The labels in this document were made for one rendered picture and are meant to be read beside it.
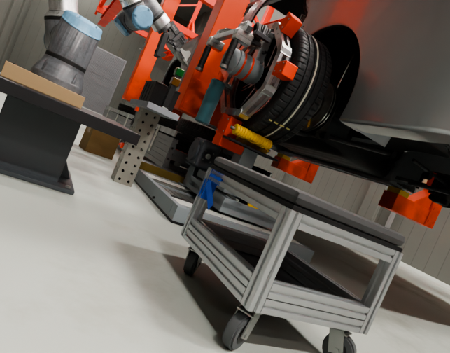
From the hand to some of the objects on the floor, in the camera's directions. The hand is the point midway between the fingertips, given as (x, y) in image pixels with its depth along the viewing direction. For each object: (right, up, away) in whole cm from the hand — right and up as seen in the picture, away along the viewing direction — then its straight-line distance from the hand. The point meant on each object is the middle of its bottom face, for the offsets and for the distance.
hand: (185, 64), depth 183 cm
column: (-38, -58, +19) cm, 72 cm away
